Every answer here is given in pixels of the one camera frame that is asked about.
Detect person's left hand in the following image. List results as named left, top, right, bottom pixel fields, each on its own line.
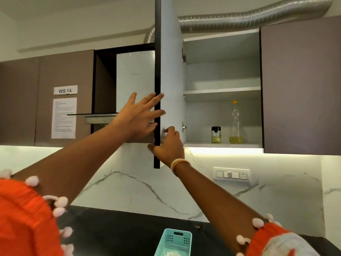
left=111, top=92, right=166, bottom=140

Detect person's right hand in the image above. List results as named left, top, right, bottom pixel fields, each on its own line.
left=148, top=126, right=191, bottom=168

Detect white-lined cabinet door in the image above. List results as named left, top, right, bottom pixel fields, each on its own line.
left=154, top=0, right=187, bottom=169

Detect person's left forearm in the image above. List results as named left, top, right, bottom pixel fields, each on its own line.
left=11, top=118, right=128, bottom=208

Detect person's right forearm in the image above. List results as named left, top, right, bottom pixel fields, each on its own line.
left=174, top=162, right=268, bottom=254

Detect steel and glass range hood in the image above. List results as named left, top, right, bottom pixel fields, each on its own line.
left=67, top=50, right=156, bottom=125

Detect gold and white wrist bangles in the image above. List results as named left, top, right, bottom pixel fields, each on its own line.
left=170, top=158, right=191, bottom=175

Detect small black-lidded glass jar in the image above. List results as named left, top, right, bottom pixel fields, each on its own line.
left=211, top=126, right=222, bottom=144

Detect under-cabinet light strip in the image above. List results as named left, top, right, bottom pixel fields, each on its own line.
left=185, top=148, right=264, bottom=155

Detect white cabinet shelf board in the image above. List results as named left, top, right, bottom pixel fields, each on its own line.
left=183, top=87, right=262, bottom=103

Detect clear plastic oil bottle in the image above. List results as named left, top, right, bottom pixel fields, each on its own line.
left=229, top=100, right=243, bottom=144

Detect small white paper label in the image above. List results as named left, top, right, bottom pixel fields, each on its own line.
left=53, top=85, right=78, bottom=95

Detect brown cabinet door with papers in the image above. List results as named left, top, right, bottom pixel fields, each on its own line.
left=35, top=49, right=95, bottom=147

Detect white printed instruction sheet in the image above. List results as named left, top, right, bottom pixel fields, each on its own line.
left=51, top=97, right=78, bottom=139

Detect teal plastic basket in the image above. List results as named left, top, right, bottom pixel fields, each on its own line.
left=154, top=228, right=193, bottom=256

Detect plain brown cabinet door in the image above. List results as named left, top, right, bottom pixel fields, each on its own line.
left=0, top=57, right=40, bottom=146

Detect wide brown cabinet door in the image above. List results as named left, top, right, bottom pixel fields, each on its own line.
left=259, top=15, right=341, bottom=156

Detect orange pom-pom right sleeve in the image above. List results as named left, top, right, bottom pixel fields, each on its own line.
left=236, top=213, right=320, bottom=256

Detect orange pom-pom sleeve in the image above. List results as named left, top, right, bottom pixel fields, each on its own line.
left=236, top=213, right=320, bottom=256
left=0, top=169, right=75, bottom=256

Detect orange pom-pom left sleeve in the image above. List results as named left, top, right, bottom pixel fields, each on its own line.
left=0, top=169, right=75, bottom=256

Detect white open wall cabinet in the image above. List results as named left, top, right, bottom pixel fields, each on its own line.
left=182, top=29, right=264, bottom=149

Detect white wall switch panel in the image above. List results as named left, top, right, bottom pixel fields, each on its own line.
left=213, top=167, right=251, bottom=183

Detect silver flexible exhaust duct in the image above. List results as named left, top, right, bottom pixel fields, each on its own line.
left=143, top=0, right=335, bottom=44

